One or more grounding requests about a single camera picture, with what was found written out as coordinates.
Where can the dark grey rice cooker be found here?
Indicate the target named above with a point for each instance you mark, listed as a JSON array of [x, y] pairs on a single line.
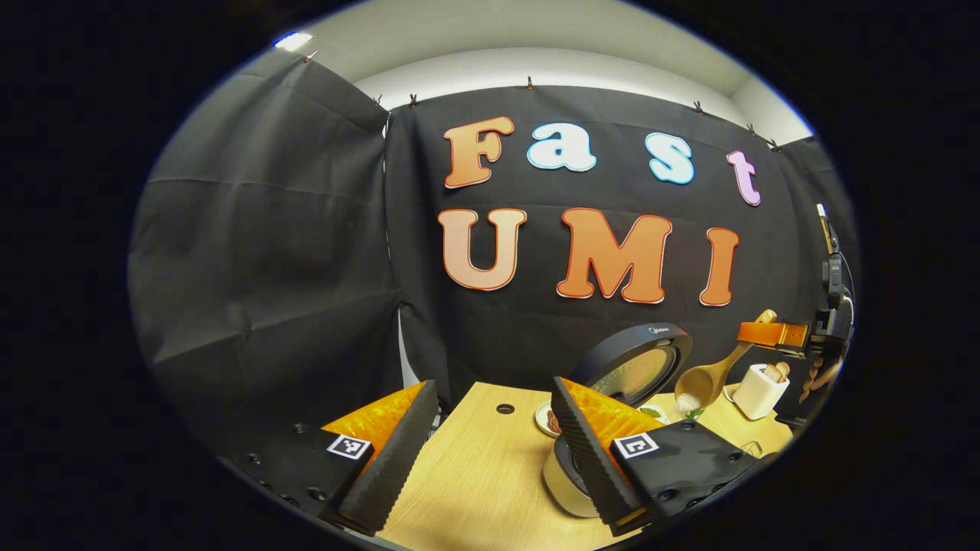
[[635, 367]]

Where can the round white plate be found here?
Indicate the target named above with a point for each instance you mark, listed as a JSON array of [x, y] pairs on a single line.
[[547, 419]]

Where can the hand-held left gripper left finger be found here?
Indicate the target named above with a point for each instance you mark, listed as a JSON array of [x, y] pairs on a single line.
[[390, 467]]

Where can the ceiling light panel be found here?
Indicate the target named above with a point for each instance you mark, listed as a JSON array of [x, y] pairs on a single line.
[[293, 40]]

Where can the black backdrop cloth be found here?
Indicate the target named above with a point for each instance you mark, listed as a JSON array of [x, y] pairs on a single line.
[[306, 245]]

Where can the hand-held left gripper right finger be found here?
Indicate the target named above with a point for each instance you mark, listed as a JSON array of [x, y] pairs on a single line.
[[589, 459]]

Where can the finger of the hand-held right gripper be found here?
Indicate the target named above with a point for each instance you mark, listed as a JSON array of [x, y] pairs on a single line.
[[769, 334]]

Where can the wooden spoon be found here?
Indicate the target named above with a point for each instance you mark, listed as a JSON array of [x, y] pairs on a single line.
[[700, 381]]

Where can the white toaster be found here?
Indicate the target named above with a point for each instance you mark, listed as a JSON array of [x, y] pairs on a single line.
[[754, 394]]

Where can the toast slice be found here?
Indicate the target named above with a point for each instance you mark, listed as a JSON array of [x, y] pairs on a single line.
[[782, 370], [772, 374]]

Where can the divided white grain dish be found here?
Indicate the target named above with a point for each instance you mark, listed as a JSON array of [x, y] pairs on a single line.
[[652, 412]]

